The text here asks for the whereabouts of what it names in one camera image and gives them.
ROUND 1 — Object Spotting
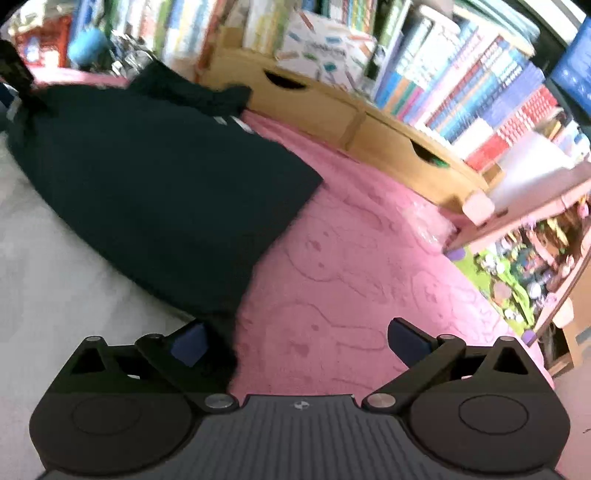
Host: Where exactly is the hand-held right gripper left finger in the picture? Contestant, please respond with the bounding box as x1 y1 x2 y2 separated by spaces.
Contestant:
69 320 241 412

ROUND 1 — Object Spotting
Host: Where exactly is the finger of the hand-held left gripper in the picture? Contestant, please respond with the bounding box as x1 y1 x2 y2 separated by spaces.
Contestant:
0 39 49 114

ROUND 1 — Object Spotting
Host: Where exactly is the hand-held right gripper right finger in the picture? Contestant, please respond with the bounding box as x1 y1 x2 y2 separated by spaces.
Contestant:
361 318 532 414

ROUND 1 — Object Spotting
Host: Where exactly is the navy and white polo shirt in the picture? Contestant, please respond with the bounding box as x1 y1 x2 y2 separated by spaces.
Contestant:
0 60 324 398

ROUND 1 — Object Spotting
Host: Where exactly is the red plastic crate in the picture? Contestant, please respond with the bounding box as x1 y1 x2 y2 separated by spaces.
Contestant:
13 18 71 71

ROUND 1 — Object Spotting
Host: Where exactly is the blue plush toy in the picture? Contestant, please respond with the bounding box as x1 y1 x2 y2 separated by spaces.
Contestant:
68 28 110 66

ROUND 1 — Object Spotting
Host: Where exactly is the pink bunny print blanket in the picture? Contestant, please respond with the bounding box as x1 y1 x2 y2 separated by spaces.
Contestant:
28 69 555 402

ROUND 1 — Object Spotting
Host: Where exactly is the group of small toy figures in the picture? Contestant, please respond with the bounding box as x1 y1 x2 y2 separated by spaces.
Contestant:
475 203 587 333

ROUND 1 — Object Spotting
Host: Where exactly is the row of colourful books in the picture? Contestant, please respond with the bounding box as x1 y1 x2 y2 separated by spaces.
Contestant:
69 0 296 70

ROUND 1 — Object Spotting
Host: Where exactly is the pink toy shelf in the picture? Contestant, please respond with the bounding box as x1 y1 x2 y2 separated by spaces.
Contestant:
443 161 591 374

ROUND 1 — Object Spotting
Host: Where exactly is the row of blue red books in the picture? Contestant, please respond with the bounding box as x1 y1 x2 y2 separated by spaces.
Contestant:
369 0 573 174

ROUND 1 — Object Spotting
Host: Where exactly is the white box with colourful print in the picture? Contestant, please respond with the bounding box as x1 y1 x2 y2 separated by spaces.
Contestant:
274 9 379 90

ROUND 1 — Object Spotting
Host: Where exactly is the dark blue box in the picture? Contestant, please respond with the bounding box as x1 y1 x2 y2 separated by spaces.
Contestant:
546 28 591 121

